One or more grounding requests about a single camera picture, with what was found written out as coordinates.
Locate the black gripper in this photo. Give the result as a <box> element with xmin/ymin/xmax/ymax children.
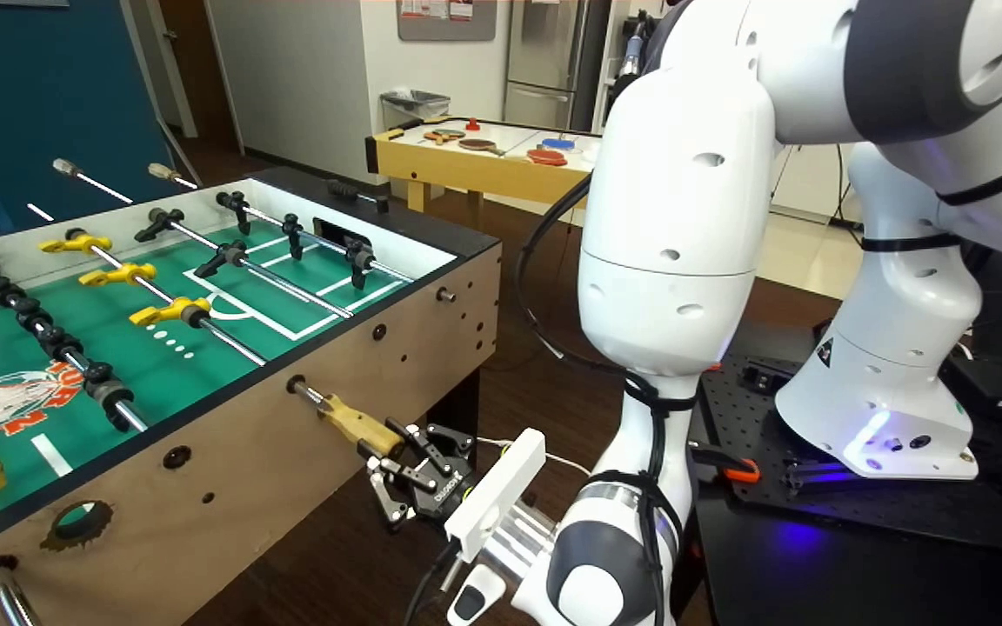
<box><xmin>364</xmin><ymin>421</ymin><xmax>477</xmax><ymax>529</ymax></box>

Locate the rod with yellow players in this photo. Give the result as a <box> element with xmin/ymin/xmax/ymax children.
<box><xmin>48</xmin><ymin>156</ymin><xmax>408</xmax><ymax>463</ymax></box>

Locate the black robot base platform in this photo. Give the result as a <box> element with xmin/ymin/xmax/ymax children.
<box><xmin>696</xmin><ymin>277</ymin><xmax>1002</xmax><ymax>626</ymax></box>

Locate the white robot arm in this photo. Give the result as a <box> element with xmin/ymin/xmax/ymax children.
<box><xmin>447</xmin><ymin>0</ymin><xmax>1002</xmax><ymax>626</ymax></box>

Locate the rod with black players far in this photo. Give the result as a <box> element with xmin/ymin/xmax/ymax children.
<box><xmin>145</xmin><ymin>159</ymin><xmax>379</xmax><ymax>291</ymax></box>

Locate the rod with black players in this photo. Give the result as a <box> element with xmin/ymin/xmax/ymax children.
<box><xmin>0</xmin><ymin>270</ymin><xmax>142</xmax><ymax>431</ymax></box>
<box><xmin>145</xmin><ymin>159</ymin><xmax>379</xmax><ymax>291</ymax></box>

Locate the rod with black players near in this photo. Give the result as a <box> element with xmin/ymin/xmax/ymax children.
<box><xmin>0</xmin><ymin>270</ymin><xmax>142</xmax><ymax>431</ymax></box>

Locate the foosball table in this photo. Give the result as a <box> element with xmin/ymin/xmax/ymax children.
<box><xmin>0</xmin><ymin>179</ymin><xmax>502</xmax><ymax>626</ymax></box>

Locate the yellow table tennis table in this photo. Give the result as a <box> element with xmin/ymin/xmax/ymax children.
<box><xmin>364</xmin><ymin>118</ymin><xmax>600</xmax><ymax>211</ymax></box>

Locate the orange clamp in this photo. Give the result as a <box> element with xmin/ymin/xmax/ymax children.
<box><xmin>692</xmin><ymin>444</ymin><xmax>763</xmax><ymax>487</ymax></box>

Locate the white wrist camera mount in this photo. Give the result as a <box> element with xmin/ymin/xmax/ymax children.
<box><xmin>447</xmin><ymin>427</ymin><xmax>546</xmax><ymax>563</ymax></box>

